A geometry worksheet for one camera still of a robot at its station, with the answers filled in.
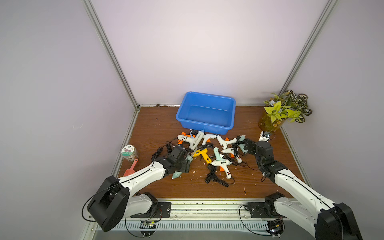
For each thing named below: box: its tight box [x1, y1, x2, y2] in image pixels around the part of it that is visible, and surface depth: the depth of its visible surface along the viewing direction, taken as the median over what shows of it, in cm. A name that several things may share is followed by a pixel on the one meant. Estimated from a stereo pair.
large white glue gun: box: [177, 131, 205, 151], surface depth 98 cm
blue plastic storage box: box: [175, 91, 236, 136], surface depth 116 cm
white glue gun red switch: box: [211, 160, 233, 180], surface depth 86 cm
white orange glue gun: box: [216, 135, 237, 149], surface depth 97 cm
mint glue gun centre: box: [213, 147, 226, 162], surface depth 92 cm
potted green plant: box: [258, 89, 313, 133], surface depth 90 cm
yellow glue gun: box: [193, 148, 212, 164], surface depth 94 cm
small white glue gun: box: [202, 134, 217, 146], surface depth 102 cm
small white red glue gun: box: [235, 155, 242, 164], surface depth 91 cm
